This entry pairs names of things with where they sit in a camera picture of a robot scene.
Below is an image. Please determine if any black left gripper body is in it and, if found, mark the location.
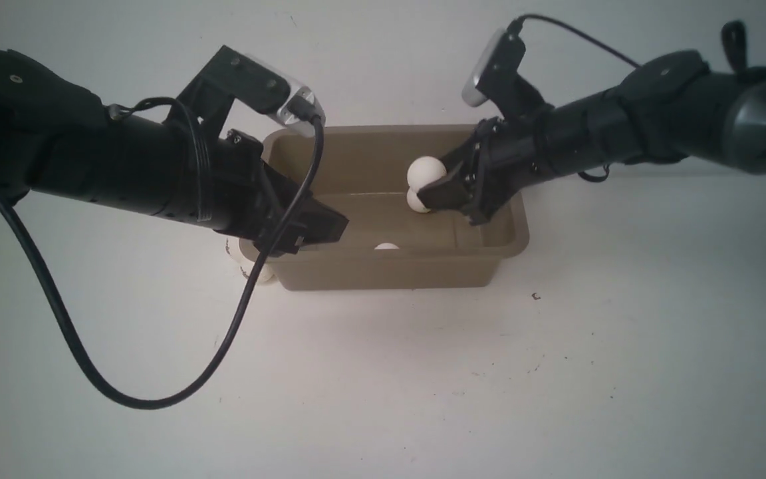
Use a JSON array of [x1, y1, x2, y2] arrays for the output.
[[210, 130, 297, 251]]

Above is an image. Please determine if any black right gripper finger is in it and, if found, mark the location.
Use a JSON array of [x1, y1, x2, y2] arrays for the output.
[[439, 136, 480, 175], [418, 175, 473, 210]]

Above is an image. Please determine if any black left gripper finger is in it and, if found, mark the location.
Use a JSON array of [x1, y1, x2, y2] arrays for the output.
[[253, 230, 306, 257], [287, 195, 349, 243]]

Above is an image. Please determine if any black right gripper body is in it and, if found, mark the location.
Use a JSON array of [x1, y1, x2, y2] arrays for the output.
[[460, 117, 547, 226]]

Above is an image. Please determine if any tan plastic bin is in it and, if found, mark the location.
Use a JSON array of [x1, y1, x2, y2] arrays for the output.
[[266, 124, 530, 291]]

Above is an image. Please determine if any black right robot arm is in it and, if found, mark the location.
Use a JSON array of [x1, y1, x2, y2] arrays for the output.
[[416, 15, 766, 226]]

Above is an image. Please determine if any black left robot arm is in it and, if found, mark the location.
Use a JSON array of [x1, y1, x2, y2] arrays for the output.
[[0, 46, 315, 247]]

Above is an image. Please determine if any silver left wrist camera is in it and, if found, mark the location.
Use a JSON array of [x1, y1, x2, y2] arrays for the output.
[[250, 57, 326, 138]]

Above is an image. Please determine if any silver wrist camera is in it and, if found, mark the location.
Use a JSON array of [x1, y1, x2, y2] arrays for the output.
[[250, 57, 326, 138], [461, 29, 526, 107]]

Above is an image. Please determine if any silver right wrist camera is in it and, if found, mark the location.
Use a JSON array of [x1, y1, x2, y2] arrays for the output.
[[461, 29, 526, 107]]

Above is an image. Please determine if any black left camera cable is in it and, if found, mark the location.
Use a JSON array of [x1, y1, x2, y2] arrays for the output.
[[0, 96, 325, 410]]

